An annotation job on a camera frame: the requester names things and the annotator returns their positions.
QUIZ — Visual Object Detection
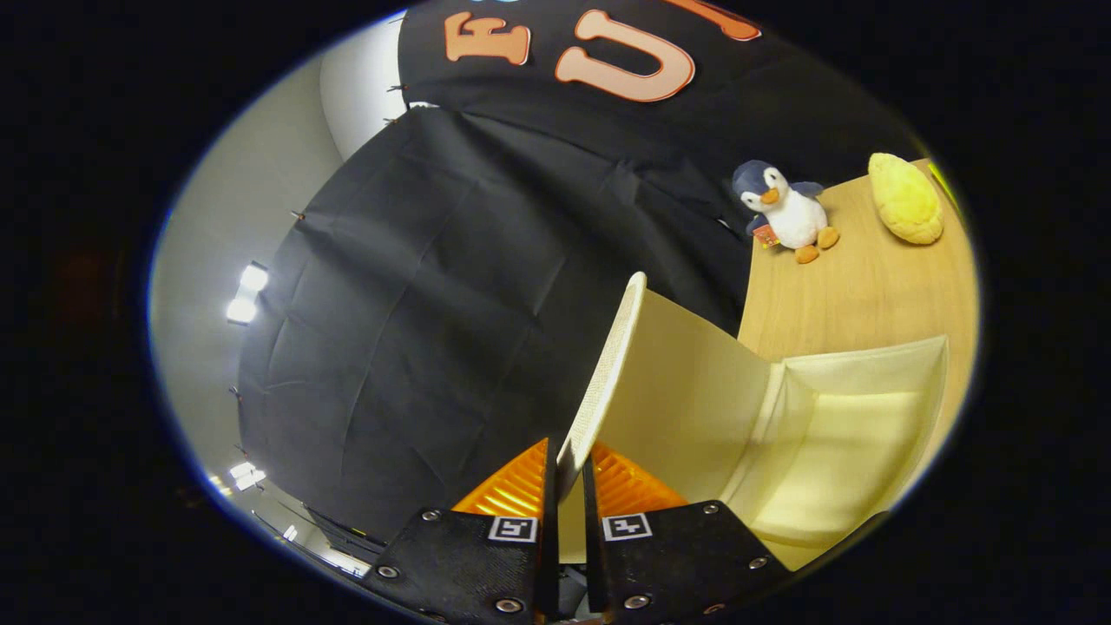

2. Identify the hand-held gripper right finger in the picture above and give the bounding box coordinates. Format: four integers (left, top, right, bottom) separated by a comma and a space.
582, 441, 792, 625

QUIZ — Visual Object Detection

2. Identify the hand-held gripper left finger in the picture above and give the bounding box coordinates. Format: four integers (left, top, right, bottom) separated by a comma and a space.
363, 437, 561, 625

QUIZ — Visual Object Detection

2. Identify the beige fabric storage box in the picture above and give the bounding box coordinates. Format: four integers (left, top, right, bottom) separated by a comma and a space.
555, 272, 951, 574

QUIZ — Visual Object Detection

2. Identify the ceiling light panel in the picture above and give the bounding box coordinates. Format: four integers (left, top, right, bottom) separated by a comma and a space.
208, 460, 266, 497
226, 262, 271, 325

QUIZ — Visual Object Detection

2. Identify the black backdrop cloth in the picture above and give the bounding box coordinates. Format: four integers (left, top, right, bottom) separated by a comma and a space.
236, 0, 930, 543

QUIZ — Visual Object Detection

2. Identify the penguin plush toy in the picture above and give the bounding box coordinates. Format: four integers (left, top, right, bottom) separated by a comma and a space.
732, 159, 841, 265

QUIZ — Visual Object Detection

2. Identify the yellow plush bun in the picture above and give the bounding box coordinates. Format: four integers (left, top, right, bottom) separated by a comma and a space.
868, 153, 945, 246

